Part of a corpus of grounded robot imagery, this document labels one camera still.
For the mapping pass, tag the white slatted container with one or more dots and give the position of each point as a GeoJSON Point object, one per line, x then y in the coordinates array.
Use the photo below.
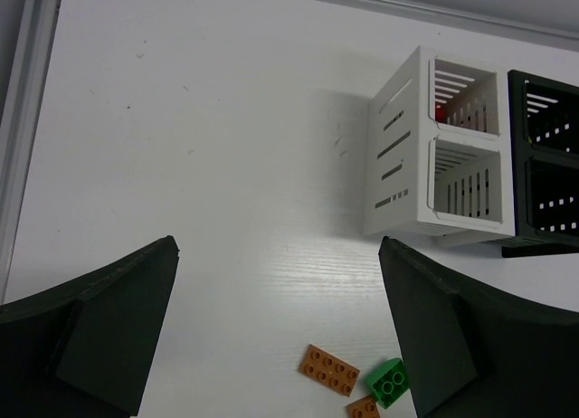
{"type": "Point", "coordinates": [452, 181]}

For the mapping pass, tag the black slatted container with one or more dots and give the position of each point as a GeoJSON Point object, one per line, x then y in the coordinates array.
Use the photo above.
{"type": "Point", "coordinates": [544, 147]}

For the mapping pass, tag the green square lego brick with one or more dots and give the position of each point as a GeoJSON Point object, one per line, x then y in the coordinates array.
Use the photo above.
{"type": "Point", "coordinates": [387, 382]}

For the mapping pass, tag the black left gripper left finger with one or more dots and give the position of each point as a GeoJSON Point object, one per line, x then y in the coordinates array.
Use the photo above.
{"type": "Point", "coordinates": [85, 348]}

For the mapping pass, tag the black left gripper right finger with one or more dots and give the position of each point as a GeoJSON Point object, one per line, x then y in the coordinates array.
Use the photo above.
{"type": "Point", "coordinates": [472, 350]}

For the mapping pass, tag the brown lego plate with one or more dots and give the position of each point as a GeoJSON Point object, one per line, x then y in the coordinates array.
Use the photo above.
{"type": "Point", "coordinates": [365, 407]}
{"type": "Point", "coordinates": [328, 370]}

